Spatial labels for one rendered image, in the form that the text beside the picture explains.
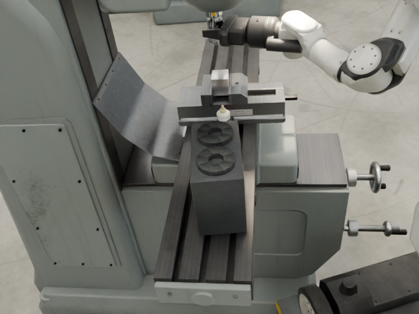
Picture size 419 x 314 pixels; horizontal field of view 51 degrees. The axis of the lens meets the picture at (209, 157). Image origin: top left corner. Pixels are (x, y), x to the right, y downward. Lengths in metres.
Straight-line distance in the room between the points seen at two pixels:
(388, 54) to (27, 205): 1.27
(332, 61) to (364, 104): 2.07
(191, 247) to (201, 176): 0.20
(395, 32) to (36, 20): 0.88
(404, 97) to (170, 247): 2.49
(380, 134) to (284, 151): 1.53
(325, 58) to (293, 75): 2.33
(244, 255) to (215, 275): 0.09
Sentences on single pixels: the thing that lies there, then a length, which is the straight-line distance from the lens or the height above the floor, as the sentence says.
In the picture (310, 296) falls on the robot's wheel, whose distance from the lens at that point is 1.42.
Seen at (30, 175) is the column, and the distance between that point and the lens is 1.60.
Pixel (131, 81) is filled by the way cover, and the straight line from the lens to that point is 1.61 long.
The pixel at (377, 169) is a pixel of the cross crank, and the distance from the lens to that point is 1.68.
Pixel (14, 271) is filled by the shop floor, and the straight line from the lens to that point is 2.51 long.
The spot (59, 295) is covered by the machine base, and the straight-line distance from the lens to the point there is 2.07.
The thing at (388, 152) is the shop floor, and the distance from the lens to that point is 2.84.
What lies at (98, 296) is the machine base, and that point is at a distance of 2.00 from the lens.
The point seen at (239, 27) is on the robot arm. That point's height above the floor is 1.26.
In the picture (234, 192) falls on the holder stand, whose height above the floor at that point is 1.08.
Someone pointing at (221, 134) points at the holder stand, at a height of 1.13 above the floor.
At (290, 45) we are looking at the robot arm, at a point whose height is 1.24.
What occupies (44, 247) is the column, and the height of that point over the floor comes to 0.46.
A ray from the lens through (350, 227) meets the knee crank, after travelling 1.67.
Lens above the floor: 1.81
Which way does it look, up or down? 41 degrees down
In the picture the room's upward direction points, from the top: 7 degrees counter-clockwise
